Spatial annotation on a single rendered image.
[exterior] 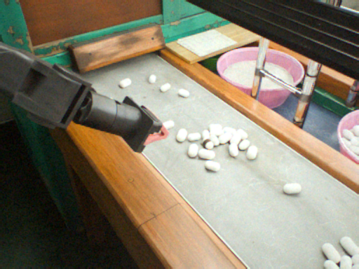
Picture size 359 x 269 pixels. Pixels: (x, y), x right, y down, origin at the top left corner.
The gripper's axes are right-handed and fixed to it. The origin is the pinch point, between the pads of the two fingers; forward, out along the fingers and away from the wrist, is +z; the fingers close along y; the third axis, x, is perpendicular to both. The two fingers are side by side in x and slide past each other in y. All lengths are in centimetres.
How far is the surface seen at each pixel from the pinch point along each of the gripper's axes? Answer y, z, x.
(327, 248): -31.7, 16.6, -0.5
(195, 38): 46, 37, -21
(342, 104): -3, 55, -27
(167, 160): 3.9, 9.7, 7.2
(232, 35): 41, 47, -30
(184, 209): -11.3, 4.0, 9.3
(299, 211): -22.9, 20.5, -1.5
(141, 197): -4.2, -0.5, 12.6
